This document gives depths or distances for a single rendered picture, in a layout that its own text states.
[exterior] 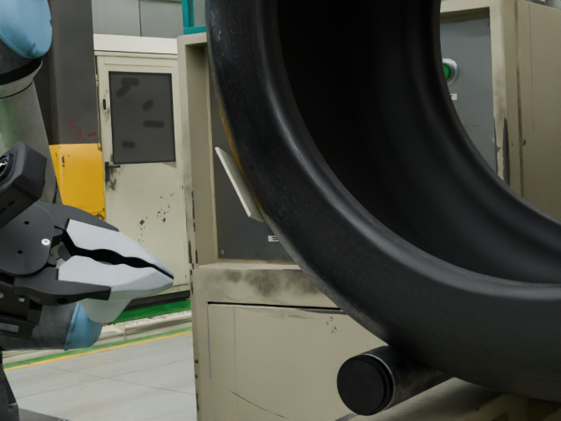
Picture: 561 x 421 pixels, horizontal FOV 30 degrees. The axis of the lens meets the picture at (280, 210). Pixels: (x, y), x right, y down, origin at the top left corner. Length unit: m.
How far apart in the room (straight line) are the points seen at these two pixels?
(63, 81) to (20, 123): 5.33
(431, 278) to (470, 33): 0.81
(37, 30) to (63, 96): 5.36
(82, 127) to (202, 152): 4.97
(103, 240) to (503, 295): 0.32
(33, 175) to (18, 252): 0.08
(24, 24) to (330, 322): 0.64
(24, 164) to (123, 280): 0.12
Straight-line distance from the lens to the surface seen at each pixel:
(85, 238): 0.83
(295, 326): 1.58
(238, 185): 0.79
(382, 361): 0.77
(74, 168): 6.59
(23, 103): 1.27
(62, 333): 1.40
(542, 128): 1.53
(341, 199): 0.74
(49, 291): 0.79
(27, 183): 0.76
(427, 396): 0.89
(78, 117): 6.65
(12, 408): 1.50
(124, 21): 10.84
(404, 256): 0.71
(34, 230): 0.82
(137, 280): 0.81
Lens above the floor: 1.07
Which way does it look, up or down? 3 degrees down
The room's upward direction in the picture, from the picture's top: 3 degrees counter-clockwise
